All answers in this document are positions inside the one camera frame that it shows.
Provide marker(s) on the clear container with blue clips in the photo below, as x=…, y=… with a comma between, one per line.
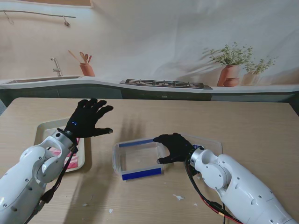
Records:
x=140, y=173

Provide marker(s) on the large white paper scrap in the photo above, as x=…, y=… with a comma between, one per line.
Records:
x=178, y=197

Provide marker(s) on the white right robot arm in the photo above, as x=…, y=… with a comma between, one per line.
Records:
x=233, y=184

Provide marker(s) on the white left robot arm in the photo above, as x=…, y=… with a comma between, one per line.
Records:
x=18, y=182

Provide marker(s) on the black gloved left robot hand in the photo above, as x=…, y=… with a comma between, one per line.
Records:
x=86, y=121

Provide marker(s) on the clear lid with blue label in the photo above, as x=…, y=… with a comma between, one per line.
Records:
x=210, y=144

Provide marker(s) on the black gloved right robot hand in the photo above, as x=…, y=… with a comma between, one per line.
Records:
x=180, y=147

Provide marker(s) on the cream rectangular tray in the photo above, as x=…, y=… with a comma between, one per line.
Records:
x=46, y=130

